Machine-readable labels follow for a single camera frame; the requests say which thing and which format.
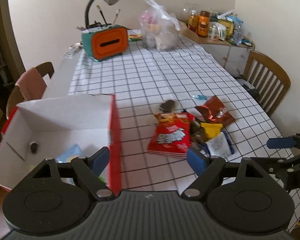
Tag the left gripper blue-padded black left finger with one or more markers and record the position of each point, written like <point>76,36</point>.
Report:
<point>87,171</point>

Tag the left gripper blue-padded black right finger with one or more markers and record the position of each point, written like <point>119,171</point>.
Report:
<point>208,171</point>

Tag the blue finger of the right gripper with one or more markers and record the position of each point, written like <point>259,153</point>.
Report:
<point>276,143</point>

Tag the blue and white snack bag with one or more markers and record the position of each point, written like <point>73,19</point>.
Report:
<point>219,146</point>

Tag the yellow snack packet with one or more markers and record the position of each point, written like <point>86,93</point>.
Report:
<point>211,130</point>

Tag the large red chip bag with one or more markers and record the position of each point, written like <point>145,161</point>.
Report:
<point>172,135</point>

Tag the brown Oreo snack bag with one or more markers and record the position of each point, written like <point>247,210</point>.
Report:
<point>215,112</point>

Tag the small dark round snack packet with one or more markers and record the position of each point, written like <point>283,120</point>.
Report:
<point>33,147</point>

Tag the blue candy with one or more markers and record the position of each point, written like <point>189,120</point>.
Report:
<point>200,97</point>

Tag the chocolate ice-cream shaped snack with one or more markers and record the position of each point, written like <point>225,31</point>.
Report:
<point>167,106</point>

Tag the pale yellow snack bag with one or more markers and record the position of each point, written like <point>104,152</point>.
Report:
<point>72,152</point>

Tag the red and white cardboard box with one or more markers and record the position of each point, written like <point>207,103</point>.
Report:
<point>90,121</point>

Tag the wooden slatted chair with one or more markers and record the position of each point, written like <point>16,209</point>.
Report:
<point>268,78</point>

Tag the black item on chair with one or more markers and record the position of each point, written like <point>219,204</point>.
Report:
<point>248,87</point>

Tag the white sideboard cabinet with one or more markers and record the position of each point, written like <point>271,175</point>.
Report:
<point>231,57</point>

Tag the wooden chair with pink cloth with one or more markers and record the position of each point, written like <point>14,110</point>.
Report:
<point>16,97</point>

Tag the pink cloth on chair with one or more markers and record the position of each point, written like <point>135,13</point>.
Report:
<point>31,85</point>

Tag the white grid tablecloth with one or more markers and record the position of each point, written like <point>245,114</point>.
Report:
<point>142,80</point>

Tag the clear water bottle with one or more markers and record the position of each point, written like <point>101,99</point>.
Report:
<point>237,34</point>

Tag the orange and teal tissue box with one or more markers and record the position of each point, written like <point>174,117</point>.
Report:
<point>104,42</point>

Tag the yellow-lidded container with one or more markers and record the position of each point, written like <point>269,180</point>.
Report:
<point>229,26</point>

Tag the amber glass bottle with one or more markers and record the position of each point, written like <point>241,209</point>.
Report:
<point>193,21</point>

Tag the clear plastic bag with goods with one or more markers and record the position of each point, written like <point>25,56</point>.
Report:
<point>159,29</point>

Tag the paint brush right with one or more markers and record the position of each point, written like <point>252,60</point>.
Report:
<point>116,15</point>

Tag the paint brush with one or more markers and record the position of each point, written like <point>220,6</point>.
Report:
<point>116,15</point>
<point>101,12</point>

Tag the paint brush left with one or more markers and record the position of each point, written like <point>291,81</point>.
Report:
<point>101,12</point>

